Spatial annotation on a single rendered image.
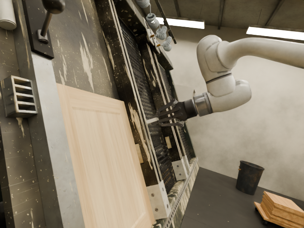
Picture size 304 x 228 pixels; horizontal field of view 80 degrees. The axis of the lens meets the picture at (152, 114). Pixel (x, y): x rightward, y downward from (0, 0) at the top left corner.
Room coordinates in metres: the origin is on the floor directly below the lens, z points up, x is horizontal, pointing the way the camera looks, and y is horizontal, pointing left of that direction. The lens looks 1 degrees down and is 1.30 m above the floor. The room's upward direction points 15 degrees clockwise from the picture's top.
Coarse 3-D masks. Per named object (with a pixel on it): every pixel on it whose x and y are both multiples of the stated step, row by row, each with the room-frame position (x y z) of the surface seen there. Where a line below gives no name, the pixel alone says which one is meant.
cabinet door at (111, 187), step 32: (64, 96) 0.45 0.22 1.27; (96, 96) 0.58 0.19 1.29; (96, 128) 0.53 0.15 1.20; (128, 128) 0.72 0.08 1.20; (96, 160) 0.48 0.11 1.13; (128, 160) 0.65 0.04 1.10; (96, 192) 0.45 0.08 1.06; (128, 192) 0.58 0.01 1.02; (96, 224) 0.41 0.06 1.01; (128, 224) 0.53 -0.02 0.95
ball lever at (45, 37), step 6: (42, 0) 0.31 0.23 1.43; (48, 0) 0.30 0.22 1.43; (54, 0) 0.31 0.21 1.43; (60, 0) 0.31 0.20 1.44; (48, 6) 0.31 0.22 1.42; (54, 6) 0.31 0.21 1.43; (60, 6) 0.32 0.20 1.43; (48, 12) 0.34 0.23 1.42; (54, 12) 0.32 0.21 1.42; (60, 12) 0.33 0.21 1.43; (48, 18) 0.35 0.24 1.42; (48, 24) 0.36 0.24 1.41; (42, 30) 0.37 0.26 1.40; (42, 36) 0.39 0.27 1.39; (42, 42) 0.39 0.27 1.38
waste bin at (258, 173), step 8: (240, 168) 4.27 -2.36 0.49; (248, 168) 4.08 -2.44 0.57; (256, 168) 4.00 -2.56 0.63; (264, 168) 4.16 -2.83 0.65; (240, 176) 4.21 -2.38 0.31; (248, 176) 4.07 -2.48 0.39; (256, 176) 4.03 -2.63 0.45; (240, 184) 4.17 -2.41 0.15; (248, 184) 4.06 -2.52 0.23; (256, 184) 4.07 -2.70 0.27; (248, 192) 4.06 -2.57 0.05
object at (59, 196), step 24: (24, 24) 0.38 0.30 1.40; (24, 48) 0.37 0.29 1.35; (24, 72) 0.37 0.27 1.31; (48, 72) 0.39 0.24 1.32; (48, 96) 0.37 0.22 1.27; (48, 120) 0.35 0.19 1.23; (48, 144) 0.34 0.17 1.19; (48, 168) 0.33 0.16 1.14; (72, 168) 0.37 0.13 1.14; (48, 192) 0.33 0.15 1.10; (72, 192) 0.35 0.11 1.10; (48, 216) 0.32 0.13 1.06; (72, 216) 0.33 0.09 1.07
